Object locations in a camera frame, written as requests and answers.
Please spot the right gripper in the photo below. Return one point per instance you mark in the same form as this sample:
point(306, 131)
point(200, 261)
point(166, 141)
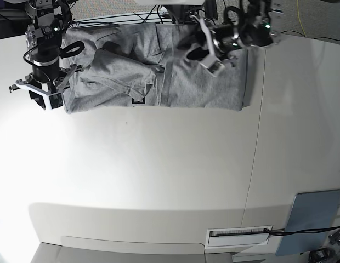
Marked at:
point(47, 78)

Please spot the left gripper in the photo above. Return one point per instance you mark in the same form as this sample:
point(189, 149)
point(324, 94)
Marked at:
point(216, 42)

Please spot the grey T-shirt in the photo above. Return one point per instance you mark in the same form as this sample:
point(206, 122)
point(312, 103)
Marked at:
point(141, 65)

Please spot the robot base stand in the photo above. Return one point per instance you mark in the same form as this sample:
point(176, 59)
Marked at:
point(181, 13)

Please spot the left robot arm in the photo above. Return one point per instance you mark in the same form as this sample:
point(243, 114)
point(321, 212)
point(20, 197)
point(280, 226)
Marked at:
point(242, 28)

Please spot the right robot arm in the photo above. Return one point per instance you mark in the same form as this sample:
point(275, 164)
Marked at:
point(44, 36)

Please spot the blue-grey panel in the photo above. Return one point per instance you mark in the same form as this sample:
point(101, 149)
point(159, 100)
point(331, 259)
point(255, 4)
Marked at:
point(310, 210)

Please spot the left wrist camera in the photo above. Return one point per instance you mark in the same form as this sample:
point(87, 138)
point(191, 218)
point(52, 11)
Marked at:
point(212, 64)

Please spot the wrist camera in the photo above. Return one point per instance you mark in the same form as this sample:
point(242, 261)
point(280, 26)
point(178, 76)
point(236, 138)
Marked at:
point(56, 100)
point(212, 64)

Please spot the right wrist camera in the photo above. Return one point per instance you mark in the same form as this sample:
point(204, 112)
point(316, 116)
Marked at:
point(56, 100)

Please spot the white cable grommet tray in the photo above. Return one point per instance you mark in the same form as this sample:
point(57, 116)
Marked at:
point(237, 237)

